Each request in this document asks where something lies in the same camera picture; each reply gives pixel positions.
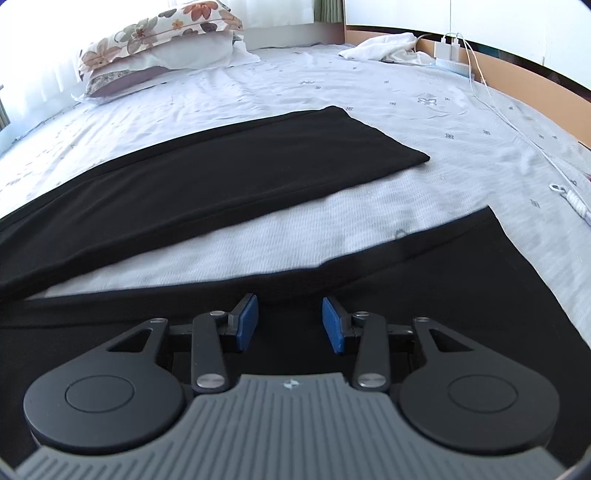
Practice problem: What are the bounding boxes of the purple floral pillow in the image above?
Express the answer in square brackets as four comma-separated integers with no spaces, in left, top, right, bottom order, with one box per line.
[71,65,172,104]

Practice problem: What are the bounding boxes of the black pants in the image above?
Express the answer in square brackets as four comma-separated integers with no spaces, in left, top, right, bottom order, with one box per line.
[0,105,579,467]

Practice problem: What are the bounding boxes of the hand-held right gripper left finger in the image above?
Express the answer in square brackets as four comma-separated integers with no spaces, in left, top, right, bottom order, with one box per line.
[106,293,260,394]

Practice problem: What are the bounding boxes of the white charger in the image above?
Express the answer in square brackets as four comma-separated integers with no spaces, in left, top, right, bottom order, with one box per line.
[433,33,463,62]

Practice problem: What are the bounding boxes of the white cable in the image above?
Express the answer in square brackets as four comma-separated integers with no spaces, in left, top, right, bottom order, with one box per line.
[455,33,591,223]

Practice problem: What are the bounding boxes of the white garment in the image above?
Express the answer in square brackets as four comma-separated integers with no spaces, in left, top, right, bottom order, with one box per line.
[339,32,437,65]

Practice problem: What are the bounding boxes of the beige window ledge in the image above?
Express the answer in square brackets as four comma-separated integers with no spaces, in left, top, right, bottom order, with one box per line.
[244,21,347,51]

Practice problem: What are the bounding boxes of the white sheer curtain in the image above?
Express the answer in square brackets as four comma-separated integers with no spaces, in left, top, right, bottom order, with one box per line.
[0,0,320,127]

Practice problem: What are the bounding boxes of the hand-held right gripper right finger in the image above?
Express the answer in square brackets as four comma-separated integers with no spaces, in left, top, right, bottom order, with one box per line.
[322,296,468,394]

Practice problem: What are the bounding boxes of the wooden headboard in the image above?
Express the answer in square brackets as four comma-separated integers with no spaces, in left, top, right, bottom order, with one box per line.
[344,25,591,114]

